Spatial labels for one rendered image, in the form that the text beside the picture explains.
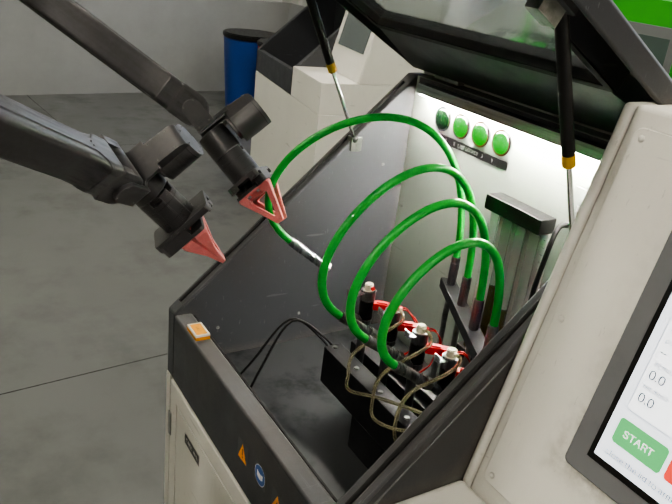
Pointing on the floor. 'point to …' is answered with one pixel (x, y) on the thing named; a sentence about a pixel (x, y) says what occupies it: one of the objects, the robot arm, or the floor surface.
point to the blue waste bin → (240, 61)
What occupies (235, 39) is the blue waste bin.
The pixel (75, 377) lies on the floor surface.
